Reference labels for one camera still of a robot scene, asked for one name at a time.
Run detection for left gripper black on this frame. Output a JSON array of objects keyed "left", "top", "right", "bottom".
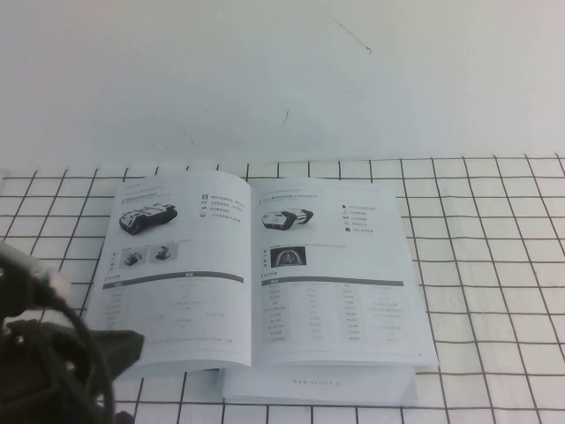
[{"left": 0, "top": 315, "right": 147, "bottom": 424}]

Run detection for white product catalog book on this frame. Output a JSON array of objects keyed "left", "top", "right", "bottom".
[{"left": 81, "top": 171, "right": 439, "bottom": 383}]

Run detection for closed white booklet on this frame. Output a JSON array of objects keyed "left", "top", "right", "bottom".
[{"left": 214, "top": 364, "right": 419, "bottom": 405}]

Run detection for white black-grid checkered cloth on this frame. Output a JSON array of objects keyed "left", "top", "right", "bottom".
[{"left": 0, "top": 156, "right": 565, "bottom": 424}]

